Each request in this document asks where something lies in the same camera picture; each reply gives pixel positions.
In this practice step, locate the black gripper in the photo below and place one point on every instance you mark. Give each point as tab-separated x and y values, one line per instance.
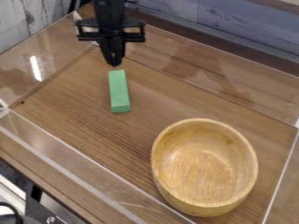
112	23

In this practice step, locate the green rectangular block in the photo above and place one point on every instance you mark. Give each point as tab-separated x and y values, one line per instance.
117	87

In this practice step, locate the brown wooden bowl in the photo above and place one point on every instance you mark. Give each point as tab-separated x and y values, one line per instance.
204	166

